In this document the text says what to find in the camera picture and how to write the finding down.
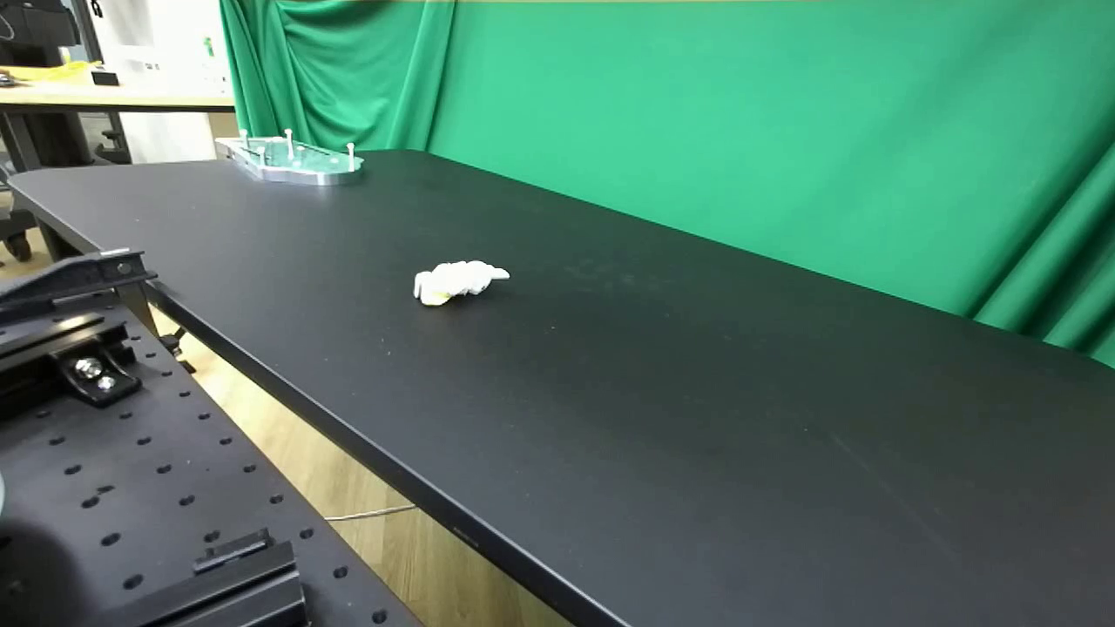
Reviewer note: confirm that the black bracket bottom left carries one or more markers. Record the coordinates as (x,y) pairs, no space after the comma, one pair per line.
(245,589)

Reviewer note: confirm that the black mounting rail bracket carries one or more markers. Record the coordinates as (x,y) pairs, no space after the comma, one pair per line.
(67,328)

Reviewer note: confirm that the clear acrylic plate with pegs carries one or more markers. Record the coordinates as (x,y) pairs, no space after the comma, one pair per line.
(282,158)

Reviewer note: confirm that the black perforated breadboard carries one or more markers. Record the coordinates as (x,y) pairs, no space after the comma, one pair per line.
(112,502)

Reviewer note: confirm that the white bunny doll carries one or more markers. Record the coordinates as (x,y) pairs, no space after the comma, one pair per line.
(451,280)

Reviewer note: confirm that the green backdrop curtain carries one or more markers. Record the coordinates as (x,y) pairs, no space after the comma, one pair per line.
(942,153)

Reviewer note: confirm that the wooden desk in background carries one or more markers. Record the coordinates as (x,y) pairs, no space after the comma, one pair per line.
(70,88)

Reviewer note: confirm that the white cabinet in background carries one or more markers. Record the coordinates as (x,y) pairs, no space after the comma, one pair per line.
(160,39)

